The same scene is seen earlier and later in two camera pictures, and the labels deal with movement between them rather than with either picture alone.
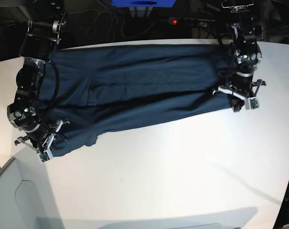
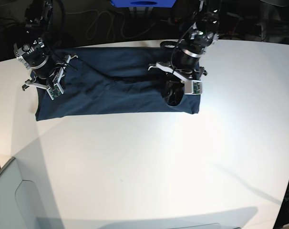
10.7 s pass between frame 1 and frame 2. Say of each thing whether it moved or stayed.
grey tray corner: stayed
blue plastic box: stayed
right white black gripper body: moved
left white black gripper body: moved
